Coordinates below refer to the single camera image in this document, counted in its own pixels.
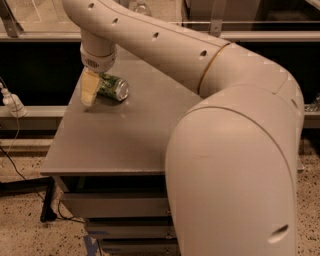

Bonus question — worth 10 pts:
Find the black stand leg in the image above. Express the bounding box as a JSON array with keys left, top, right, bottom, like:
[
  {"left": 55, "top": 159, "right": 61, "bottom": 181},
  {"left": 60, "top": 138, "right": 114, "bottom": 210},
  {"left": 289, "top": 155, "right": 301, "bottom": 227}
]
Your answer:
[{"left": 0, "top": 176, "right": 58, "bottom": 224}]

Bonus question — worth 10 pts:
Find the green soda can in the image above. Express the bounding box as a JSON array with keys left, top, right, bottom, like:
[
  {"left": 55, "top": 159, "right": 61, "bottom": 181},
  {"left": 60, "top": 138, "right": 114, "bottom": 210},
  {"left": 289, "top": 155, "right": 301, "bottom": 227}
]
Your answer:
[{"left": 98, "top": 73, "right": 129, "bottom": 102}]

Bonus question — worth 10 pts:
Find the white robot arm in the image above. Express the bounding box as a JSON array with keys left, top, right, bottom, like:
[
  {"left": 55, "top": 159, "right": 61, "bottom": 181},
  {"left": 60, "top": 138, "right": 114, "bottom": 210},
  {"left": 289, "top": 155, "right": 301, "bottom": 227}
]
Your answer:
[{"left": 62, "top": 0, "right": 304, "bottom": 256}]

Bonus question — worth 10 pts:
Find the grey drawer cabinet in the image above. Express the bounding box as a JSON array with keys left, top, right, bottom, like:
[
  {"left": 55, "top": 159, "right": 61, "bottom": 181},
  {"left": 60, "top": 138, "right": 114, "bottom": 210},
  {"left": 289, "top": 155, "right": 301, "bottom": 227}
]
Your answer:
[{"left": 39, "top": 42, "right": 305, "bottom": 256}]

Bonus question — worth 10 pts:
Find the grey drawer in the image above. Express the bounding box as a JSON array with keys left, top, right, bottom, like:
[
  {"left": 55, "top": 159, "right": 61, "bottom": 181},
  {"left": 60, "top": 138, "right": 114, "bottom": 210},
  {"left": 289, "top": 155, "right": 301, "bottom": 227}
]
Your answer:
[
  {"left": 61, "top": 193, "right": 170, "bottom": 218},
  {"left": 99, "top": 239, "right": 180, "bottom": 256},
  {"left": 85, "top": 220, "right": 176, "bottom": 239}
]

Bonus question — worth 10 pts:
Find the clear plastic water bottle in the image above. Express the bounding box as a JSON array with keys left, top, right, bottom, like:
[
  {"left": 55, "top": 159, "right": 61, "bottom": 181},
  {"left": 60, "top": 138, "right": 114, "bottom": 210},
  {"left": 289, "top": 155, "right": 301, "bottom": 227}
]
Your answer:
[{"left": 129, "top": 0, "right": 151, "bottom": 16}]

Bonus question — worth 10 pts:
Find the grey metal railing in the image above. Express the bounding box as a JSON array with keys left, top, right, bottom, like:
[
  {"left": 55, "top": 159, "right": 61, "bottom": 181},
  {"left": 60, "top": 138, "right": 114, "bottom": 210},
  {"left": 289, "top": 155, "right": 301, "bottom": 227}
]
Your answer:
[{"left": 0, "top": 0, "right": 320, "bottom": 42}]

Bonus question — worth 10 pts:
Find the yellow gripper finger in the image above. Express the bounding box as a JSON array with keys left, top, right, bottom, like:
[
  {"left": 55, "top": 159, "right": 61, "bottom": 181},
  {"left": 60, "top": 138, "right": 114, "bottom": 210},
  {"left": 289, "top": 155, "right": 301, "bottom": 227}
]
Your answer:
[{"left": 81, "top": 69, "right": 101, "bottom": 106}]

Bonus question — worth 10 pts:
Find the middle grey drawer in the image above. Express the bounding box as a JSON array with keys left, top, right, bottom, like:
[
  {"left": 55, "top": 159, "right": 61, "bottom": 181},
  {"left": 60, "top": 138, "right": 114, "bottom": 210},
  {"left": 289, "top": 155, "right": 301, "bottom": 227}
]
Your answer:
[{"left": 85, "top": 220, "right": 176, "bottom": 239}]

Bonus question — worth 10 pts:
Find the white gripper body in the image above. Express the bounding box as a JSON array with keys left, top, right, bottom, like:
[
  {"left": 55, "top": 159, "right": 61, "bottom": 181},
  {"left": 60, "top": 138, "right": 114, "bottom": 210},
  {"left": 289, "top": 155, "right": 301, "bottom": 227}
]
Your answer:
[{"left": 80, "top": 46, "right": 116, "bottom": 73}]

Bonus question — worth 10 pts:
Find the bottom grey drawer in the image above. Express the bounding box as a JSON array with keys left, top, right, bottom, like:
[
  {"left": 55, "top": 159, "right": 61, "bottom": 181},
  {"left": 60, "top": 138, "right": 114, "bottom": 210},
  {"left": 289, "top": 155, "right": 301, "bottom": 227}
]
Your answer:
[{"left": 99, "top": 239, "right": 180, "bottom": 256}]

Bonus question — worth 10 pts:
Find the black floor cable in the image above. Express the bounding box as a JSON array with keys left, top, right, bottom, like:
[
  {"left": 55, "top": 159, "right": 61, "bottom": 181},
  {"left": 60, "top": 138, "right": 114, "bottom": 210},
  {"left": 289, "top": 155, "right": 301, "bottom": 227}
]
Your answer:
[{"left": 0, "top": 146, "right": 84, "bottom": 224}]

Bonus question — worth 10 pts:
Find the white power plug adapter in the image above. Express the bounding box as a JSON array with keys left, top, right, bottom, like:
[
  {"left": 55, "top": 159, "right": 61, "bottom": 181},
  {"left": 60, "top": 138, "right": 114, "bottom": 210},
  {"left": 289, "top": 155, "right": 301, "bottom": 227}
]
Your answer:
[{"left": 1, "top": 88, "right": 27, "bottom": 118}]

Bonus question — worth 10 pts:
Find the top grey drawer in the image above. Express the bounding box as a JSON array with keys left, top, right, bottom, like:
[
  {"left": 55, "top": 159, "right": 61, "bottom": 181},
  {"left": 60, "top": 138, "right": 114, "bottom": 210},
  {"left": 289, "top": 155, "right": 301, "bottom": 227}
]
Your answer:
[{"left": 61, "top": 193, "right": 170, "bottom": 218}]

